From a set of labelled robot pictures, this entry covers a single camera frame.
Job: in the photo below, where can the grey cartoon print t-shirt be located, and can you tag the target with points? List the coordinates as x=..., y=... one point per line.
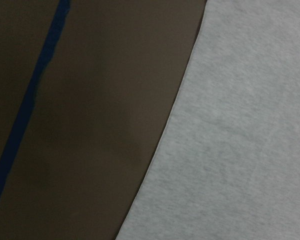
x=227, y=166

